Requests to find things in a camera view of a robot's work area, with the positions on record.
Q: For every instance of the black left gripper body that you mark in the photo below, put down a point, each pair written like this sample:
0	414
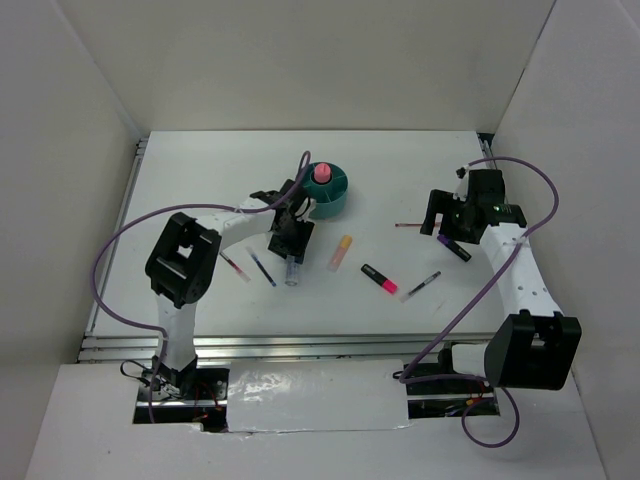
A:
294	221

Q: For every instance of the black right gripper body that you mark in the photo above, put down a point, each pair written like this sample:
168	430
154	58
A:
454	224

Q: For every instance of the blue cap spray bottle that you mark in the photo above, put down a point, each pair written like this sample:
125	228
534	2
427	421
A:
292	273

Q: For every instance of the pink bottle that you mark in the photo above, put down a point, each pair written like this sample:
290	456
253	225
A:
322	173

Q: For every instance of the black pink highlighter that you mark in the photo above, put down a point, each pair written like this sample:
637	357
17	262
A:
380	279

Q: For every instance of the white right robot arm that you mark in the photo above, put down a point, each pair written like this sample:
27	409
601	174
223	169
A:
536	343

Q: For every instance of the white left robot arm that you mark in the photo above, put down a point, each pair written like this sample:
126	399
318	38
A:
181	265

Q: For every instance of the blue refill pen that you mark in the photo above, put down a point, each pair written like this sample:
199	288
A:
261	266

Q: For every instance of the teal round organizer container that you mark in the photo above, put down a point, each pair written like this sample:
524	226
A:
330	199

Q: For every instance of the red refill pen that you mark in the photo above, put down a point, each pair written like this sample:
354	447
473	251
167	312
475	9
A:
237	269

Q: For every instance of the black gel pen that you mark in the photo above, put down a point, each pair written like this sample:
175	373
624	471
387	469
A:
409	294

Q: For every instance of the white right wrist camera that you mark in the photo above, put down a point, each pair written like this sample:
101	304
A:
462	172

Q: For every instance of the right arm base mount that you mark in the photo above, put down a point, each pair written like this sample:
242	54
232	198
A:
447	395

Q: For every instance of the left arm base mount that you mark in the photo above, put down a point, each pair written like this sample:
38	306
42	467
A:
203	402

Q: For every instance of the aluminium table frame rail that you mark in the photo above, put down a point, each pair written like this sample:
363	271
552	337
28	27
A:
390	174

